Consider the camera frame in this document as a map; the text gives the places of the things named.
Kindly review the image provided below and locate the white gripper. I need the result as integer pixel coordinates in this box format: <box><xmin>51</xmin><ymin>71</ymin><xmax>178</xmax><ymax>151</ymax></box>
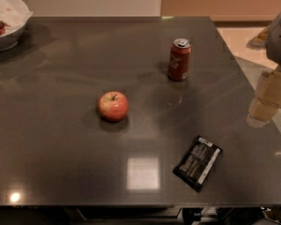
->
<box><xmin>246</xmin><ymin>11</ymin><xmax>281</xmax><ymax>128</ymax></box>

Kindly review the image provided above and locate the red apple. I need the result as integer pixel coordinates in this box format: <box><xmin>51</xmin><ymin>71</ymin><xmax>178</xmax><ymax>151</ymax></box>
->
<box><xmin>98</xmin><ymin>91</ymin><xmax>128</xmax><ymax>122</ymax></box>

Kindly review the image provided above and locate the black rxbar chocolate wrapper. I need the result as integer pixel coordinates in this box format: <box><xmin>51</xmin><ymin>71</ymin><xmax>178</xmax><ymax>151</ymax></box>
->
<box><xmin>172</xmin><ymin>135</ymin><xmax>222</xmax><ymax>192</ymax></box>

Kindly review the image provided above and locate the red soda can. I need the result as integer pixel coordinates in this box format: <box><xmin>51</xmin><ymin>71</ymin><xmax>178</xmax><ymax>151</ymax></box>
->
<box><xmin>168</xmin><ymin>38</ymin><xmax>192</xmax><ymax>82</ymax></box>

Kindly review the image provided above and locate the white bowl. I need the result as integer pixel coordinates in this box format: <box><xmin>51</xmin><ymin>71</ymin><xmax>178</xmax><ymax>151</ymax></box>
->
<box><xmin>0</xmin><ymin>0</ymin><xmax>34</xmax><ymax>53</ymax></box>

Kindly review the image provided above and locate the white napkin in bowl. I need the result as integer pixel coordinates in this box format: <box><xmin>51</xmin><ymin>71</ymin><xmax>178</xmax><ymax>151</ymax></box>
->
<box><xmin>0</xmin><ymin>0</ymin><xmax>32</xmax><ymax>27</ymax></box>

